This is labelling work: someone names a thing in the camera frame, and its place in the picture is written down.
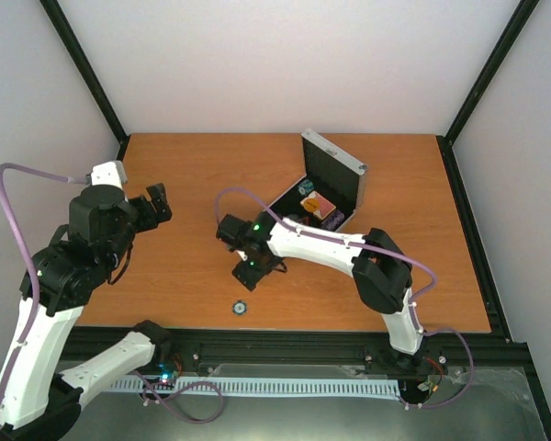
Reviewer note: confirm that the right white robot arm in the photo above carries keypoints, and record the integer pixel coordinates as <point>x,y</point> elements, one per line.
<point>378,268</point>

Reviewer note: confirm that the aluminium poker case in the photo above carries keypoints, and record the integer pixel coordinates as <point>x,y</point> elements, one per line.
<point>335,173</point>

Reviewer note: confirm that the single blue green chip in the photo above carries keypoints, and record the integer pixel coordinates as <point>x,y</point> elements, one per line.
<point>240,307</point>

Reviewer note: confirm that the red black triangular button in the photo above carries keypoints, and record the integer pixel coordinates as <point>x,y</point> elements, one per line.
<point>303,221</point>

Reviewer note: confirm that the white slotted cable duct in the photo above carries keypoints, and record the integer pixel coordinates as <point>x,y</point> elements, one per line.
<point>383,389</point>

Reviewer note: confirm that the orange blue round button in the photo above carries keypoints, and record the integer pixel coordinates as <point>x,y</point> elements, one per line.
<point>311,204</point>

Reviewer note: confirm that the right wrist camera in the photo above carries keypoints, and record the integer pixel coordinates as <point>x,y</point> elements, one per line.
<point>232,231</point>

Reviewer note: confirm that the tall purple chip stack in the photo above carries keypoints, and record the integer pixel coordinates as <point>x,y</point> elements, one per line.
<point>333,221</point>

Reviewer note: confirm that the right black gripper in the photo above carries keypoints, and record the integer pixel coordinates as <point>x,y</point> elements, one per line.
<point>251,277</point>

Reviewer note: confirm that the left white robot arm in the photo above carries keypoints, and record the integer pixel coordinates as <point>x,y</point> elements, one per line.
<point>92,249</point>

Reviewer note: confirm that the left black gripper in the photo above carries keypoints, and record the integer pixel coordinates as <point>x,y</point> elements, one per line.
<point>153,218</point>

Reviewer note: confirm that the playing card deck box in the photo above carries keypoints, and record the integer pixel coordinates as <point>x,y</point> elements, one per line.
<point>326,207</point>

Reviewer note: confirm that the black aluminium frame rail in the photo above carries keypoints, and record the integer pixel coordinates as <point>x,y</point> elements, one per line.
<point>200,350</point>

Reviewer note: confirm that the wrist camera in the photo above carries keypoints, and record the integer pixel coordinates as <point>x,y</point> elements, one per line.
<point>232,231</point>
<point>111,173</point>

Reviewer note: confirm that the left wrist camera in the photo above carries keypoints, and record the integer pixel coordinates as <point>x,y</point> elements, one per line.
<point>111,173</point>

